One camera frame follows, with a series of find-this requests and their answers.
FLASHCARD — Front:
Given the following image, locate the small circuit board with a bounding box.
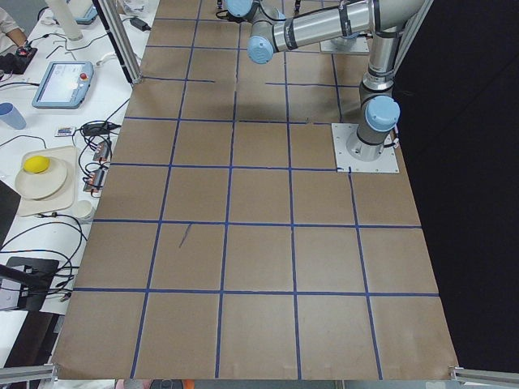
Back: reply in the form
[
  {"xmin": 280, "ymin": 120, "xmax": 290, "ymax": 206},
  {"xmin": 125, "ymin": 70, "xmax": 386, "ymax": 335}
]
[
  {"xmin": 92, "ymin": 139, "xmax": 112, "ymax": 162},
  {"xmin": 83, "ymin": 168, "xmax": 107, "ymax": 194}
]

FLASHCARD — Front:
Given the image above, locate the black power adapter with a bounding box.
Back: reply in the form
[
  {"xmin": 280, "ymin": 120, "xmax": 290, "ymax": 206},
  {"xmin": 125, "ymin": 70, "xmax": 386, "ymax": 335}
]
[
  {"xmin": 80, "ymin": 122, "xmax": 121, "ymax": 136},
  {"xmin": 130, "ymin": 17, "xmax": 151, "ymax": 32}
]

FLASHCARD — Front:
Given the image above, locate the white paper cup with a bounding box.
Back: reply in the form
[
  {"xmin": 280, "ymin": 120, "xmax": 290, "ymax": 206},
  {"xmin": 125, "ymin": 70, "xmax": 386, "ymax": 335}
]
[{"xmin": 72, "ymin": 200, "xmax": 96, "ymax": 224}]

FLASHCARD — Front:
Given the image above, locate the beige tray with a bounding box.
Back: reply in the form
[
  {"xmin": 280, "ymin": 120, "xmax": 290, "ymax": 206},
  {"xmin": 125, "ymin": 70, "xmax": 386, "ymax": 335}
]
[{"xmin": 17, "ymin": 146, "xmax": 78, "ymax": 216}]

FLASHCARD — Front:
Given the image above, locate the beige plate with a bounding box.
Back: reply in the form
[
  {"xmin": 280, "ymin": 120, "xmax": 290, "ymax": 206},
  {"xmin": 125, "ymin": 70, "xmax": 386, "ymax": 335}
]
[{"xmin": 15, "ymin": 158, "xmax": 67, "ymax": 199}]

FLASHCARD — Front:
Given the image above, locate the teach pendant tablet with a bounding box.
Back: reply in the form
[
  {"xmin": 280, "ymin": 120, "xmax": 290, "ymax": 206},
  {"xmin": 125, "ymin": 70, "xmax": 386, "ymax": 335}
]
[{"xmin": 32, "ymin": 61, "xmax": 94, "ymax": 109}]

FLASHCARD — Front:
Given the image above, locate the yellow lemon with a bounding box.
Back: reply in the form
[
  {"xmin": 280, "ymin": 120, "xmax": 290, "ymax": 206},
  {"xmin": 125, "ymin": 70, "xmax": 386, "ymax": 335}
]
[{"xmin": 23, "ymin": 155, "xmax": 50, "ymax": 174}]

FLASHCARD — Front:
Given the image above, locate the blue plastic cup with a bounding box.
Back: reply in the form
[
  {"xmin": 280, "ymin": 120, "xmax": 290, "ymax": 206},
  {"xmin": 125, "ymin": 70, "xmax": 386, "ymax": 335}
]
[{"xmin": 0, "ymin": 102, "xmax": 27, "ymax": 130}]

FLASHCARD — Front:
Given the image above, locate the aluminium frame post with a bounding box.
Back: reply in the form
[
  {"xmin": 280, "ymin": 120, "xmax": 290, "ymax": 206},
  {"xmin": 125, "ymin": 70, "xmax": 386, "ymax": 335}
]
[{"xmin": 92, "ymin": 0, "xmax": 142, "ymax": 85}]

